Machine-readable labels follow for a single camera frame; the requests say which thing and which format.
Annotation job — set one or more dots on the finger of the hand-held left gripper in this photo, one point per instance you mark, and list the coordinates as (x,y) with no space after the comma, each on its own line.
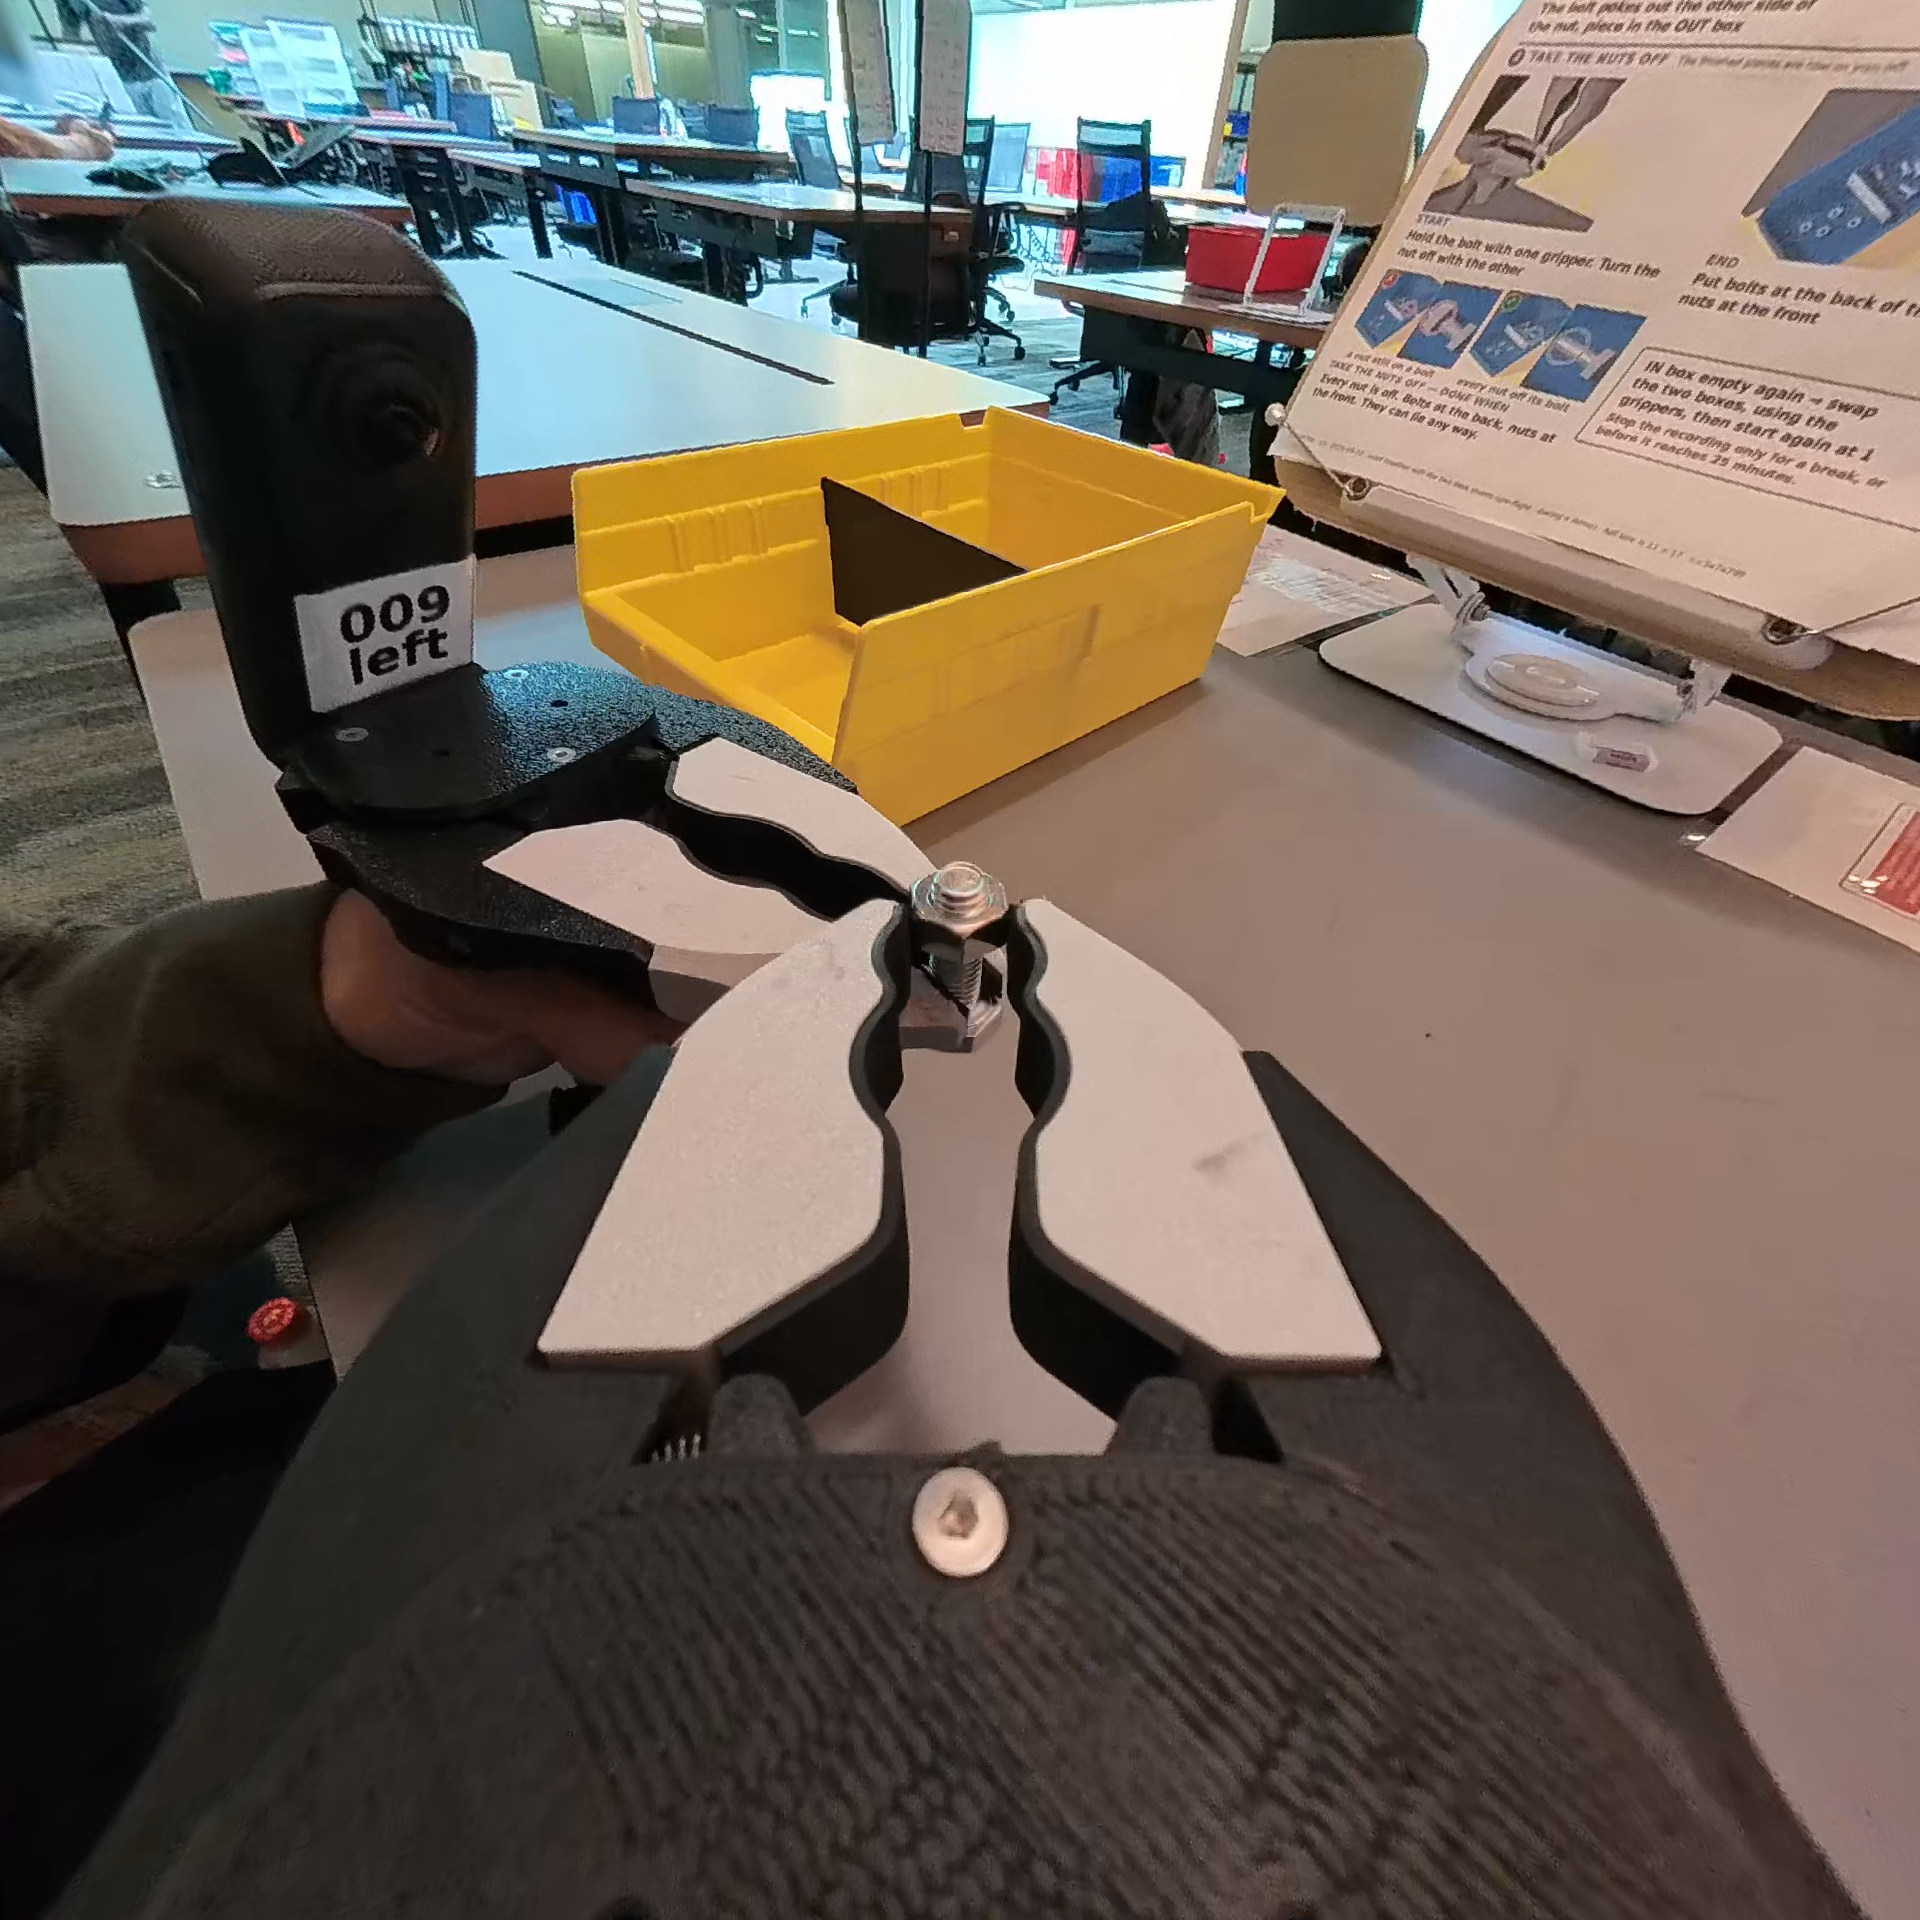
(629,902)
(779,803)

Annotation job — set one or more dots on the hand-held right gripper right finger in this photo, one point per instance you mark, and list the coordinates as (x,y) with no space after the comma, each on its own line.
(1185,1171)

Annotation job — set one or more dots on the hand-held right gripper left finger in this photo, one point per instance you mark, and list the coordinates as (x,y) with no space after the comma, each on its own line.
(733,1155)

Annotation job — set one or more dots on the steel hex nut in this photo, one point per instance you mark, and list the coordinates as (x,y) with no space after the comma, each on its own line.
(963,909)

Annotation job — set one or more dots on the steel bolt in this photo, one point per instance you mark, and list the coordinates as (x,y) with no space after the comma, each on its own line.
(961,997)

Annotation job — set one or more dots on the person's left forearm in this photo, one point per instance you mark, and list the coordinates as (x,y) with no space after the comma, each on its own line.
(148,1110)

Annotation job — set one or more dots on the another person's forearm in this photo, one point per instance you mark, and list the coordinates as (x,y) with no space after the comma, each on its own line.
(53,138)

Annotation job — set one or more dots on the grey desk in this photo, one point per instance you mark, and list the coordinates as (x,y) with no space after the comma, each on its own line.
(1499,1050)

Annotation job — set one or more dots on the person's left hand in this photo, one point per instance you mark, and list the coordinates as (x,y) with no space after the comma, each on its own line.
(450,1020)

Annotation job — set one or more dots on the large yellow plastic bin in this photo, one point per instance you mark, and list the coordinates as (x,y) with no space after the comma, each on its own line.
(1019,692)

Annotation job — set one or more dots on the black bin divider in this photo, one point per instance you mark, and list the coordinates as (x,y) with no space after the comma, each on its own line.
(900,557)

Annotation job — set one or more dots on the white table with wooden edge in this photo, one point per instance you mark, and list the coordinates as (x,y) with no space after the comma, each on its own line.
(598,359)

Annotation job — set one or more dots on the red round button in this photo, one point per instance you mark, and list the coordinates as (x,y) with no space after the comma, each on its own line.
(272,1323)

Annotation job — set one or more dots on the black office chair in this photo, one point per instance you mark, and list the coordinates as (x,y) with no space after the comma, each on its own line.
(938,254)
(1114,182)

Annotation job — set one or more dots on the document stand with tan board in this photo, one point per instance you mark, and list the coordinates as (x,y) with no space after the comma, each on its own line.
(1560,706)

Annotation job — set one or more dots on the hanging paper sheet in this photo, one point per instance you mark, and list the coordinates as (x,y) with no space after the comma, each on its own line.
(869,54)
(944,76)

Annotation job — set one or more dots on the laminated sheet with red label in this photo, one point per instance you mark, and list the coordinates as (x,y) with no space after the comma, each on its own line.
(1814,840)

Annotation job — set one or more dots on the red plastic bin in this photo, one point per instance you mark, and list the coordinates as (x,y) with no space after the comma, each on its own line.
(1252,260)

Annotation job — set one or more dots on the clear acrylic sign holder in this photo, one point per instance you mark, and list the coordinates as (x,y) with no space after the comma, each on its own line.
(1291,226)

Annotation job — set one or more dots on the tan rounded board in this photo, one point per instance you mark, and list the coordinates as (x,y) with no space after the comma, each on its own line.
(1334,128)

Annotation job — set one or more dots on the printed instruction sheet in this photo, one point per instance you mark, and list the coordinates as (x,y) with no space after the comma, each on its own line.
(1651,226)

